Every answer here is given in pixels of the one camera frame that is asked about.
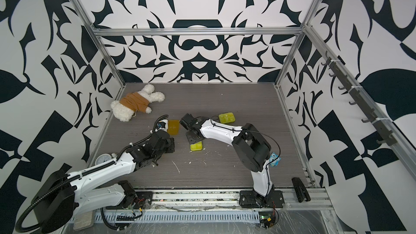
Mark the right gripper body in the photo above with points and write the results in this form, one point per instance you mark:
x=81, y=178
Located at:
x=190, y=137

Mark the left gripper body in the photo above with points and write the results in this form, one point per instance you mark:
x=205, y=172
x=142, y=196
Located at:
x=170, y=148

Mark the green pillbox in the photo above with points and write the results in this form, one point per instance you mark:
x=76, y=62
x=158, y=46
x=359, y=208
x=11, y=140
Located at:
x=196, y=147
x=226, y=118

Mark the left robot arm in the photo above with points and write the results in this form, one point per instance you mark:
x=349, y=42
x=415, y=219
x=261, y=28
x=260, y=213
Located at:
x=65, y=195

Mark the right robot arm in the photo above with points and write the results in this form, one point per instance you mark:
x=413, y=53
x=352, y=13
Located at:
x=249, y=144

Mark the yellow pillbox far left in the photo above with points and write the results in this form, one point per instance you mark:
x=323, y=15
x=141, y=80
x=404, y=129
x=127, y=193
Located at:
x=171, y=126

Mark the white alarm clock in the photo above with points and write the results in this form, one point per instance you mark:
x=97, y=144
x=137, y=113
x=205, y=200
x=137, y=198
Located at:
x=104, y=158

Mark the white plush bunny toy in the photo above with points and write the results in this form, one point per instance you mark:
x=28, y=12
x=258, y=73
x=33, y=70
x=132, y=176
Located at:
x=127, y=107

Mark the grey sponge block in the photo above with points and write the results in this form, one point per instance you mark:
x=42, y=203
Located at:
x=84, y=221

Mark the green circuit board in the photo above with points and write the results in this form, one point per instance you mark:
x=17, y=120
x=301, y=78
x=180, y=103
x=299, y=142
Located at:
x=268, y=220

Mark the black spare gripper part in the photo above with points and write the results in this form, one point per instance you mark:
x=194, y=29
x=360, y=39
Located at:
x=300, y=190

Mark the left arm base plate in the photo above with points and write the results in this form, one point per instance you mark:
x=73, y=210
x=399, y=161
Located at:
x=142, y=200

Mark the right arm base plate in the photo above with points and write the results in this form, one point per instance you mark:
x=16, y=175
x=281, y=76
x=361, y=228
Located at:
x=252, y=200

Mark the wall hook rack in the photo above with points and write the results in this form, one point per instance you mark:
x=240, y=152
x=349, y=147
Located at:
x=362, y=100

